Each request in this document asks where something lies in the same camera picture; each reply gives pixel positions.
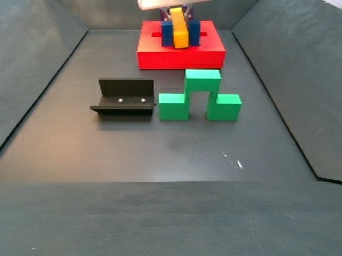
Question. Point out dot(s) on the purple U block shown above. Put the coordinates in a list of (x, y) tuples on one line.
[(188, 11)]

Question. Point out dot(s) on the black angle bracket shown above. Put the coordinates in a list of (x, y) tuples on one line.
[(126, 96)]

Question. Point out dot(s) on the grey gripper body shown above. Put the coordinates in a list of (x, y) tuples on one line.
[(156, 4)]

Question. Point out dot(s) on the yellow long block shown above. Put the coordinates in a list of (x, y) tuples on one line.
[(181, 31)]

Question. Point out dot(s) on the red slotted board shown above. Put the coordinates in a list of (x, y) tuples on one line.
[(156, 57)]

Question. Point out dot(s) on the dark blue U block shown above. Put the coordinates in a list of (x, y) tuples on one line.
[(194, 33)]

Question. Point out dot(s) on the green stepped arch block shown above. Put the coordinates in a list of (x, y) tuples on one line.
[(224, 106)]

